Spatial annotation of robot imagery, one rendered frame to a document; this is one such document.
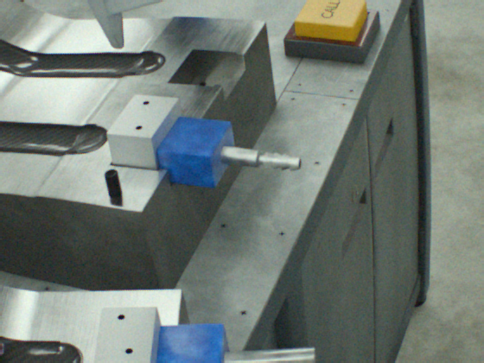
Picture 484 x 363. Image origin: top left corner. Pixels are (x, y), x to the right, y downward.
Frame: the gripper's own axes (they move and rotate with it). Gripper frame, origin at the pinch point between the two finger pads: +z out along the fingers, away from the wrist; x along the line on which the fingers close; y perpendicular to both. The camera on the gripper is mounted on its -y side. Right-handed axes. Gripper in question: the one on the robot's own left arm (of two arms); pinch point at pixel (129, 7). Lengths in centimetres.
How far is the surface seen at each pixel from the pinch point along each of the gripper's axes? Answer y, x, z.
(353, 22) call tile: 6.9, 29.7, 17.2
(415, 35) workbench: 4, 74, 44
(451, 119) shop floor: -2, 135, 101
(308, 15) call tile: 2.2, 29.9, 17.1
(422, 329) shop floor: 5, 70, 101
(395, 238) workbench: 3, 58, 69
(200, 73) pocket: -2.1, 13.6, 14.2
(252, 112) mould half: 2.0, 13.6, 17.8
